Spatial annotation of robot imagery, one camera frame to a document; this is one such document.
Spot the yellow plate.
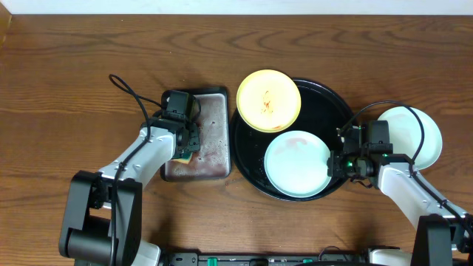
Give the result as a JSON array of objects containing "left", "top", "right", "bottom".
[{"left": 236, "top": 69, "right": 302, "bottom": 133}]

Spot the green yellow sponge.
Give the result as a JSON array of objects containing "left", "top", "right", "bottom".
[{"left": 176, "top": 152, "right": 193, "bottom": 164}]

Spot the rectangular black water tray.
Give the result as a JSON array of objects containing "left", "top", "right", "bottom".
[{"left": 160, "top": 86, "right": 231, "bottom": 182}]

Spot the mint green plate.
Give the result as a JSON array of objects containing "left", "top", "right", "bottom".
[
  {"left": 378, "top": 106, "right": 443, "bottom": 170},
  {"left": 264, "top": 131, "right": 331, "bottom": 198}
]

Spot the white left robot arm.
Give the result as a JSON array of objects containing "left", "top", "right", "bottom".
[{"left": 58, "top": 117, "right": 200, "bottom": 265}]

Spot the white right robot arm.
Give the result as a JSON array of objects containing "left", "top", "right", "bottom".
[{"left": 327, "top": 125, "right": 472, "bottom": 265}]

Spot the round black tray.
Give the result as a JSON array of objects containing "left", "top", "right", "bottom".
[{"left": 230, "top": 78, "right": 353, "bottom": 202}]

